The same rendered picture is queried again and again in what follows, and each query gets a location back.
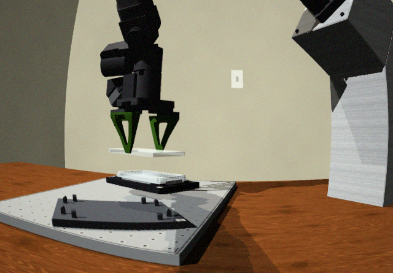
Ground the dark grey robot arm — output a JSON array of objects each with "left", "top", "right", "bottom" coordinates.
[{"left": 100, "top": 0, "right": 345, "bottom": 107}]

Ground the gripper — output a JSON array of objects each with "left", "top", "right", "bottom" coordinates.
[{"left": 111, "top": 71, "right": 179, "bottom": 153}]

